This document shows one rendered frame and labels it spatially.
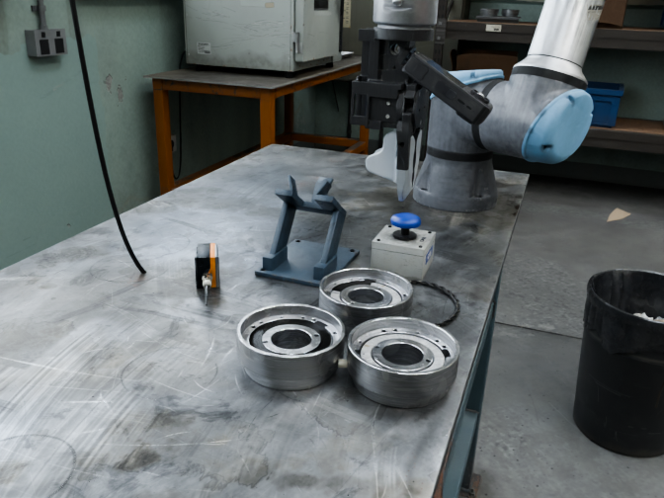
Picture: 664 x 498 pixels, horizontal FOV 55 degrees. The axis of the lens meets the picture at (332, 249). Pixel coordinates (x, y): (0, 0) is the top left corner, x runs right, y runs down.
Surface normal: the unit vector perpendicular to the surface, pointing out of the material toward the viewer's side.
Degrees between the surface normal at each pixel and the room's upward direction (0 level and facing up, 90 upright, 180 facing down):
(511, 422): 0
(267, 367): 90
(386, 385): 90
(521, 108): 71
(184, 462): 0
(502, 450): 0
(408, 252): 90
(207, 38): 90
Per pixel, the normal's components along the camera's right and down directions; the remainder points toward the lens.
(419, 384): 0.18, 0.38
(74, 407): 0.04, -0.92
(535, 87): -0.46, 0.00
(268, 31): -0.37, 0.35
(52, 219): 0.94, 0.16
